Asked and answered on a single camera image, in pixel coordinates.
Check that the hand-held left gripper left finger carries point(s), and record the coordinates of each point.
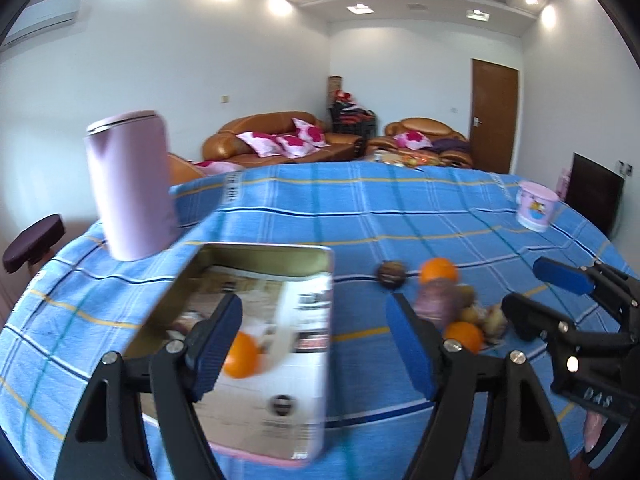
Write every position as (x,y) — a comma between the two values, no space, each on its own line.
(220,345)

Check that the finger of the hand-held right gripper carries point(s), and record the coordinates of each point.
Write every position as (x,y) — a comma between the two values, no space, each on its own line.
(562,277)
(525,312)

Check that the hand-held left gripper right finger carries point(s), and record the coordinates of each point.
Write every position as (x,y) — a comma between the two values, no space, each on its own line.
(410,345)

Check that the orange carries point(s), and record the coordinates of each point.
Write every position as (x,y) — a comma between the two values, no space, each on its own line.
(465,336)
(245,357)
(439,270)

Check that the purple passion fruit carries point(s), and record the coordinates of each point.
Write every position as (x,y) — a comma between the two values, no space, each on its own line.
(435,302)

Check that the metal tin tray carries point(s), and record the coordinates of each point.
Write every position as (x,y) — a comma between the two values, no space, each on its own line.
(300,385)

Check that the person's right hand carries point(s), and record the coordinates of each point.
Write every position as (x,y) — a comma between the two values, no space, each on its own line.
(595,430)

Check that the pink cartoon print cup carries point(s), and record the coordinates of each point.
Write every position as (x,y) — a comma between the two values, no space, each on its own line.
(535,210)

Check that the dark brown wrinkled passion fruit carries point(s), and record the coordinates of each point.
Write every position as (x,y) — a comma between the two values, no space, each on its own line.
(390,274)

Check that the black television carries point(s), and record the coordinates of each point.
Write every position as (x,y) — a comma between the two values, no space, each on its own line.
(595,195)

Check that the pink tall plastic item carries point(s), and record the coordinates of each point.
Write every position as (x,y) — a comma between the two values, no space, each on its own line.
(565,185)

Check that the blue plaid tablecloth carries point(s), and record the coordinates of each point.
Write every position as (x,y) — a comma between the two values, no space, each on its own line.
(400,220)

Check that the brown wooden door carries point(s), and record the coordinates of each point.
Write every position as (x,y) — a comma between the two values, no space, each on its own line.
(492,120)

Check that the purple cushion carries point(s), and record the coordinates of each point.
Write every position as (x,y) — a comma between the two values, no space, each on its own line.
(450,146)

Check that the brown leather armchair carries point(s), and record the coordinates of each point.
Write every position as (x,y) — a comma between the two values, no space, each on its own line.
(425,125)
(182,170)

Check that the pink floral cloth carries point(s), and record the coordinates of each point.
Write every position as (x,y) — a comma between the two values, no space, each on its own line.
(215,166)

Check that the pink electric kettle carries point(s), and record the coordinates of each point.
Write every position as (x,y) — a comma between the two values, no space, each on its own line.
(130,185)

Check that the cluttered coffee table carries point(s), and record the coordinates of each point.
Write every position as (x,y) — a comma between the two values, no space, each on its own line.
(400,159)

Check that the pink floral pillow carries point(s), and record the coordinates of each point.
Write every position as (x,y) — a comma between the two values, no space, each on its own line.
(412,139)
(292,146)
(310,132)
(257,144)

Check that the dark round stool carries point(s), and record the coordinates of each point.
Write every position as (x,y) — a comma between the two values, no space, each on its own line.
(30,240)

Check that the brown leather sofa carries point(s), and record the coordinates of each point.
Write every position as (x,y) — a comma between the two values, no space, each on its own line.
(260,122)

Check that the black rack with red items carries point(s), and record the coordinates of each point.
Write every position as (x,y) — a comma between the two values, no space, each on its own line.
(350,120)

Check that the tall patterned vase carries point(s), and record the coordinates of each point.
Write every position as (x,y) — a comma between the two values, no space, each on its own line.
(335,85)

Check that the square ceiling light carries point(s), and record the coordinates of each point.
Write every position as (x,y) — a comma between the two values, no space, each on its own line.
(360,8)
(477,15)

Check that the wall power outlet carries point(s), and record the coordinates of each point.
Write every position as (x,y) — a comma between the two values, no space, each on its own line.
(625,167)

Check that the white wall air conditioner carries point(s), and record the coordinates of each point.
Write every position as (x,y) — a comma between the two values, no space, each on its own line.
(45,15)

